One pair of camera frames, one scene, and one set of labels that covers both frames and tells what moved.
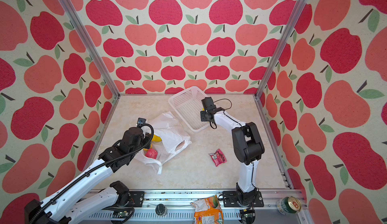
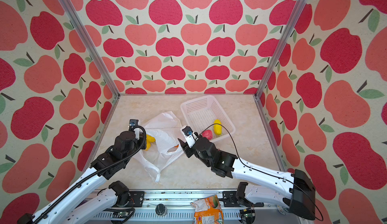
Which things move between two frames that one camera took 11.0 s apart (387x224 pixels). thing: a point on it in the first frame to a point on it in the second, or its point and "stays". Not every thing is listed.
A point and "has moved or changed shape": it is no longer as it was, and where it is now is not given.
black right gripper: x=202 y=117 to x=185 y=148
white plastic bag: x=169 y=137 has moved or changed shape
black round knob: x=161 y=210 stays
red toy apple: x=151 y=153 to x=207 y=133
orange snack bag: x=207 y=211 stays
